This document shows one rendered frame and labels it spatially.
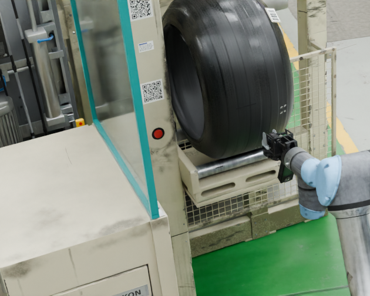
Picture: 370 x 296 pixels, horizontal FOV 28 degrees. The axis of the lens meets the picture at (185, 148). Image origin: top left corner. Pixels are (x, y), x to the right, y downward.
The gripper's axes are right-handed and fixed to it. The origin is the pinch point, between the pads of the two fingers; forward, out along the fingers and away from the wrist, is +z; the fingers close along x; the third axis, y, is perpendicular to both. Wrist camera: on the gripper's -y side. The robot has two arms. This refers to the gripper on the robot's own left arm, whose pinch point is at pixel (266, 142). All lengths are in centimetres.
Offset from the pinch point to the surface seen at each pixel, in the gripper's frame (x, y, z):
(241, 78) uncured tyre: 7.5, 25.4, -3.9
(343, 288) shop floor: -45, -98, 36
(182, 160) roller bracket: 25.0, -5.4, 16.1
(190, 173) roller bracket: 25.3, -7.1, 7.8
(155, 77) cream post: 29.8, 26.6, 14.9
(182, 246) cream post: 28, -44, 23
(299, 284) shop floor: -29, -97, 48
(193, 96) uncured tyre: 7.5, 4.5, 47.2
